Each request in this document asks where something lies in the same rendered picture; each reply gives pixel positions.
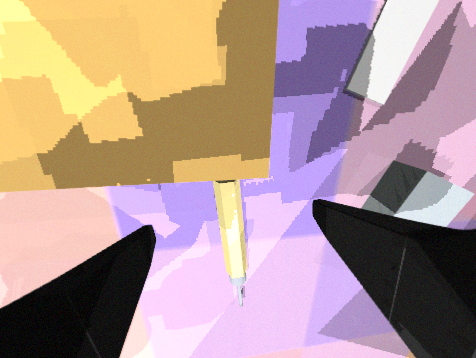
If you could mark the awl with cream handle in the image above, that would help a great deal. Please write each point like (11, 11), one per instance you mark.
(229, 209)

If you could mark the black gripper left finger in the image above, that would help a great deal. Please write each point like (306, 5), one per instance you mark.
(87, 311)

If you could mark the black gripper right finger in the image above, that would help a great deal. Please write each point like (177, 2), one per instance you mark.
(422, 277)

